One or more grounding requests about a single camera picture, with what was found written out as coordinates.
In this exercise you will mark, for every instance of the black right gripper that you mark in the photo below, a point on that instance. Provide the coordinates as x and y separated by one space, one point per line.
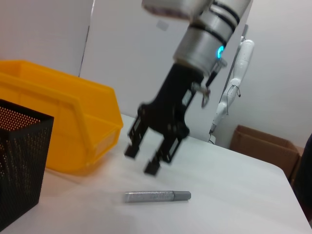
170 104

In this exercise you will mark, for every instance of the silver glitter pen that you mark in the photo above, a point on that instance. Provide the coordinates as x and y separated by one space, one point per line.
151 196

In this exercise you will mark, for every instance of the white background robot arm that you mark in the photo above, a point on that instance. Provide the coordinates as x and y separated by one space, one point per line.
245 58

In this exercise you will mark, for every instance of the black mesh pen holder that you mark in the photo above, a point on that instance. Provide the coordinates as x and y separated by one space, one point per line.
22 158

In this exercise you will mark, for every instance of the yellow plastic storage bin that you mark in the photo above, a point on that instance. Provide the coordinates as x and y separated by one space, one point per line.
61 97

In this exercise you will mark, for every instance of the brown cardboard box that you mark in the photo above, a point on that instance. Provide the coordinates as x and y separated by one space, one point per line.
263 153

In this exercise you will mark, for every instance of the dark rounded object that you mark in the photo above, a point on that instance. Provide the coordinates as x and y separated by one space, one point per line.
307 175

